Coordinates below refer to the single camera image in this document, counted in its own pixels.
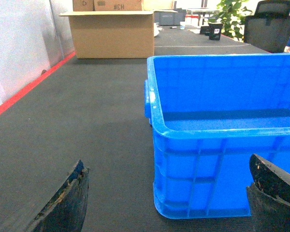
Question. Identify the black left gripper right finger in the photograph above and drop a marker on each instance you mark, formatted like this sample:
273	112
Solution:
268	196

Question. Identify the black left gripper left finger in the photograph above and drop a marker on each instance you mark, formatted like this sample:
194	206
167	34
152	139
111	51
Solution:
66	210

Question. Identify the large blue plastic crate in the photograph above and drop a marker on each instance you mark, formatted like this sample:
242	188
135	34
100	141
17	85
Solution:
209	114

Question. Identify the open brown cardboard box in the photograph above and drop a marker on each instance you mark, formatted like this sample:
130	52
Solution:
111	34

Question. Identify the cardboard box with recycle symbol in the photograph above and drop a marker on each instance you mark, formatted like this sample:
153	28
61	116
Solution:
83	5

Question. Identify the cardboard box marked H3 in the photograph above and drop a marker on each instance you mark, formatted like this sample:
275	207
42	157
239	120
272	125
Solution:
118	5

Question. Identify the dark grey table mat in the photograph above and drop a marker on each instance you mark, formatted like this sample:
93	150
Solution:
90	110

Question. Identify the black mesh office chair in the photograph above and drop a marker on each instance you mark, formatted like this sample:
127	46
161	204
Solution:
269	28

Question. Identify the black device with label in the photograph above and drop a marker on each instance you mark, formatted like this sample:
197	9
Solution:
213	31

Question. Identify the green potted plant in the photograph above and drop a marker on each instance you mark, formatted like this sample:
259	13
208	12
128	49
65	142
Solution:
232	15

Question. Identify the grey plastic bin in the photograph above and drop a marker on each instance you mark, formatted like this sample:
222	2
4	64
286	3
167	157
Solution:
169	18

